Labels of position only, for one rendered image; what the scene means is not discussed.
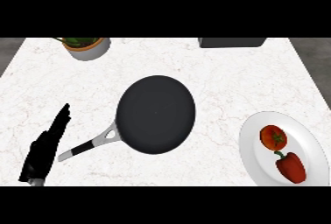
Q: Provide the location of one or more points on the white plate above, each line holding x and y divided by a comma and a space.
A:
263, 151

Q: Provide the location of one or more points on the potted plant in grey pot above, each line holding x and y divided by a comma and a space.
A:
86, 46

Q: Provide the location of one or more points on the black frying pan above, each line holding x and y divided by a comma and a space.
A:
155, 113

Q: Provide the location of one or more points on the dark grey appliance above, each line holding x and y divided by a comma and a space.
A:
232, 42

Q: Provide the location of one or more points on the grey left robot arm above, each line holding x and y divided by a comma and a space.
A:
37, 183

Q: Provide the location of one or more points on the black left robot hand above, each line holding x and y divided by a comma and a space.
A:
43, 146

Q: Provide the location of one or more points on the red tomato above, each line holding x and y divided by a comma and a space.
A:
274, 137

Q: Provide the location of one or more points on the red bell pepper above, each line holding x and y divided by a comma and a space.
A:
291, 168

